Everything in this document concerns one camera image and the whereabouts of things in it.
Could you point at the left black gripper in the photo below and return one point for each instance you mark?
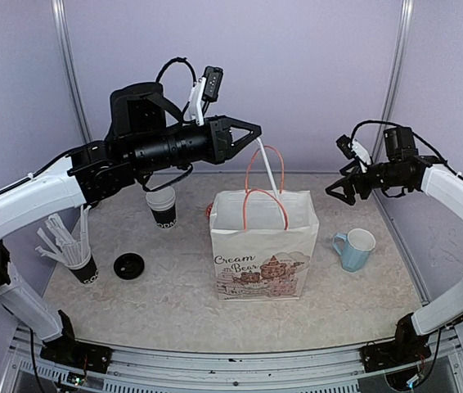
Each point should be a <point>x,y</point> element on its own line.
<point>221,145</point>

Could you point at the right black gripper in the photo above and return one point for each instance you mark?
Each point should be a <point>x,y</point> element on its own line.
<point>350,185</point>

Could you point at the white straw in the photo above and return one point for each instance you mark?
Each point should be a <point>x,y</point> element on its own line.
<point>262,149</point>

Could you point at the stack of black paper cups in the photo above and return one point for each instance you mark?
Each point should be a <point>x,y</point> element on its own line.
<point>163,207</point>

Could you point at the white paper takeout bag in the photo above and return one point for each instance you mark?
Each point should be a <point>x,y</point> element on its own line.
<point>262,243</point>

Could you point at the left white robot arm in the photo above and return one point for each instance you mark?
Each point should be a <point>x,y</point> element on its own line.
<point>78,177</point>

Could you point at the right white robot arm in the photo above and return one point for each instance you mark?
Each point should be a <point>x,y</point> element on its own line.
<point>441,182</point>

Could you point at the light blue ceramic mug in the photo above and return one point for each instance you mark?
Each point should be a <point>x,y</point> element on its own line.
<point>354,248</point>

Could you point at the red patterned white bowl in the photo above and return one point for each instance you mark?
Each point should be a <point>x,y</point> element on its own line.
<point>208,211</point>

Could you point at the stack of black cup lids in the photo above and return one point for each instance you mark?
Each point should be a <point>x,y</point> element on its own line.
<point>129,266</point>

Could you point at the cup holding wrapped straws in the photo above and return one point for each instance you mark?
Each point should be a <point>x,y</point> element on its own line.
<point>74,253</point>

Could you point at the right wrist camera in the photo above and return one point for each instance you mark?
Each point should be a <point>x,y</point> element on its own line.
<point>354,150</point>

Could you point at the right rear aluminium post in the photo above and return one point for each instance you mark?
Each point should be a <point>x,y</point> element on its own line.
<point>399,57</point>

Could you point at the aluminium post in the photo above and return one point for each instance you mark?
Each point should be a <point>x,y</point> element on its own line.
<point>60,21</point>
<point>399,57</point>

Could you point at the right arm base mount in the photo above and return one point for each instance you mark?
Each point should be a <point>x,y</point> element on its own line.
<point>405,348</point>

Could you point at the left rear aluminium post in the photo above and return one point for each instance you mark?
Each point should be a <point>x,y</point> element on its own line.
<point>60,21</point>

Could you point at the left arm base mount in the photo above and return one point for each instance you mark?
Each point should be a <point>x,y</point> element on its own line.
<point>68,351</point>

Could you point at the aluminium front frame rail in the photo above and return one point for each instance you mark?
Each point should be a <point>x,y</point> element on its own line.
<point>130,369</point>

